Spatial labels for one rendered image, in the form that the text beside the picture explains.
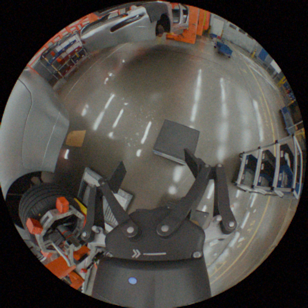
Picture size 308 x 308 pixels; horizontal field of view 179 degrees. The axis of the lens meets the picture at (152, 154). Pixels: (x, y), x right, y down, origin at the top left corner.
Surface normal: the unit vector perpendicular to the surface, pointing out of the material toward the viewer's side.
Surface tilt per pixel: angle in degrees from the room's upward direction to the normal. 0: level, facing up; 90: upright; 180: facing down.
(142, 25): 90
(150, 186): 0
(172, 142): 0
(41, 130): 90
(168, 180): 0
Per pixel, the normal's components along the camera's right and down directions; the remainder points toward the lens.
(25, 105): 0.93, 0.32
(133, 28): 0.26, 0.95
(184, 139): -0.11, -0.16
